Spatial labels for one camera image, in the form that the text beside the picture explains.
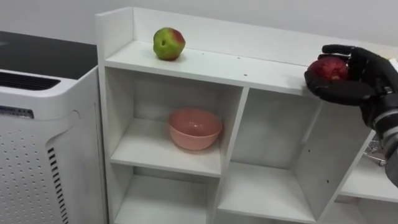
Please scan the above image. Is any white air purifier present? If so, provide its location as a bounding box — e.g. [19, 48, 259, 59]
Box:
[0, 67, 108, 224]

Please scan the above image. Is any white shelf unit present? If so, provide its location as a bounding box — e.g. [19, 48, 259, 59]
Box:
[94, 6, 398, 224]

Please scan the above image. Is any pink bowl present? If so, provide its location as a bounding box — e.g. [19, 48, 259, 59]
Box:
[168, 107, 223, 151]

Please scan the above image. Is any green red apple soft toy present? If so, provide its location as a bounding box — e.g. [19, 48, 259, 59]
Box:
[152, 27, 187, 62]

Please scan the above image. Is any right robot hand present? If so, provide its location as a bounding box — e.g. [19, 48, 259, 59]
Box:
[303, 44, 398, 129]

